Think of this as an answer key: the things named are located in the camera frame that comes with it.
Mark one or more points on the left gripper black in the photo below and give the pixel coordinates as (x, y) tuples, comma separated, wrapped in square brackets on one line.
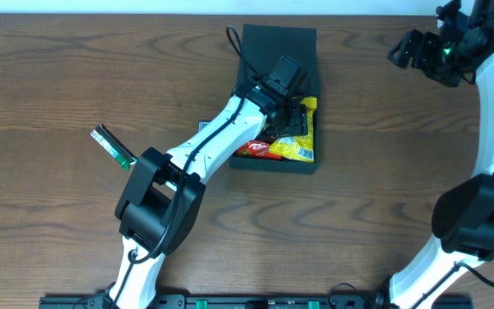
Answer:
[(296, 118)]

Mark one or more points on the yellow snack bag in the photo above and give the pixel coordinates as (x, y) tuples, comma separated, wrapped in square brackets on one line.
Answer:
[(298, 148)]

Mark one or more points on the black box container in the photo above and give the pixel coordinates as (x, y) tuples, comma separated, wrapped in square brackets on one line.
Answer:
[(263, 46)]

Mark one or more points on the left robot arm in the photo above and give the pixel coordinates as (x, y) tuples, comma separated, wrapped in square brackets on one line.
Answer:
[(162, 197)]

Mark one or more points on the green bar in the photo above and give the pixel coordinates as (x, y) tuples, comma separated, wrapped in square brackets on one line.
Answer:
[(113, 147)]

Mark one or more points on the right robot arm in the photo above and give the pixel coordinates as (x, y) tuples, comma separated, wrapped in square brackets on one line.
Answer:
[(463, 218)]

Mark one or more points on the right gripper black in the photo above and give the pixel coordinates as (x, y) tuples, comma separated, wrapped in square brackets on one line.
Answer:
[(419, 49)]

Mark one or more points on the red snack bag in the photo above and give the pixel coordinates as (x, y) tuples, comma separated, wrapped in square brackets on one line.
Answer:
[(255, 149)]

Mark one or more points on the small blue gum pack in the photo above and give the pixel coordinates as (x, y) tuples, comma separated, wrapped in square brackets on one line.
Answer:
[(202, 124)]

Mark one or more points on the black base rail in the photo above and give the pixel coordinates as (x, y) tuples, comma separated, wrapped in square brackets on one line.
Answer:
[(341, 300)]

